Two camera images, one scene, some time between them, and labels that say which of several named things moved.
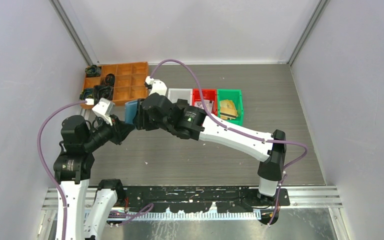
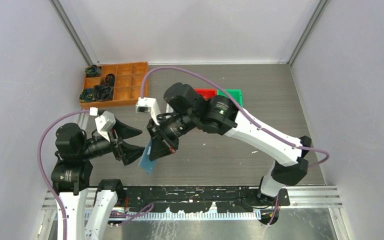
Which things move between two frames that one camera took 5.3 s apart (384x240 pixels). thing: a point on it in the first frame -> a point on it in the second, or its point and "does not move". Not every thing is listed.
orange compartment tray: x=129 y=84 does not move
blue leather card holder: x=130 y=110 -> x=145 y=163
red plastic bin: x=207 y=94 does not move
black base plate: x=202 y=199 does not move
